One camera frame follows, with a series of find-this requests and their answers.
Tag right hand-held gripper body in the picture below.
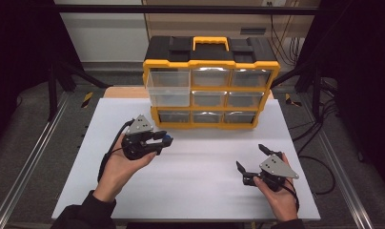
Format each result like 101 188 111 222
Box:
242 152 300 193

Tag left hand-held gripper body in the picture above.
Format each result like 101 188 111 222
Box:
121 114 157 161

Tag clear plastic storage drawer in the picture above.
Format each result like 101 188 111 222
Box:
146 70 192 108

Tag yellow black organizer case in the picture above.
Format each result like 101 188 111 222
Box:
142 35 281 130

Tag person's right hand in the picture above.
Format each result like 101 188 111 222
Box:
253 153 300 222

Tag person's left hand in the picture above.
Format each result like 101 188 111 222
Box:
93 135 158 203

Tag yellow black striped tape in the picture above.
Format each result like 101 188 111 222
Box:
284 93 303 108
81 92 94 109

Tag grid of clear drawers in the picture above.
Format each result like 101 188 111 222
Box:
158 67 273 124

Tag black metal stand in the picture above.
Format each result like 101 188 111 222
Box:
270 60 325 120
47 60 112 122

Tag black overhead bar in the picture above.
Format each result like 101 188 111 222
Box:
53 4 322 16

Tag dark curtain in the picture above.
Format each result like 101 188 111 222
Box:
0 0 84 154
303 0 385 192

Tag left hand-held gripper cable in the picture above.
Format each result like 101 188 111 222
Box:
97 118 135 184

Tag hand-held gripper cable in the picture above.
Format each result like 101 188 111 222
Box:
97 118 135 184
284 178 300 214

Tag right hand-held gripper cable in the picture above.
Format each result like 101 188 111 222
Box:
284 178 300 214

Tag black floor cables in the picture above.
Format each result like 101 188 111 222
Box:
289 98 337 196

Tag aluminium floor rail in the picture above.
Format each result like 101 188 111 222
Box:
0 92 72 229
299 94 375 229

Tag black wall cables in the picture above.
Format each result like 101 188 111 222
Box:
270 13 306 66

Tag grey wall plate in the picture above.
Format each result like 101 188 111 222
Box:
240 28 267 35

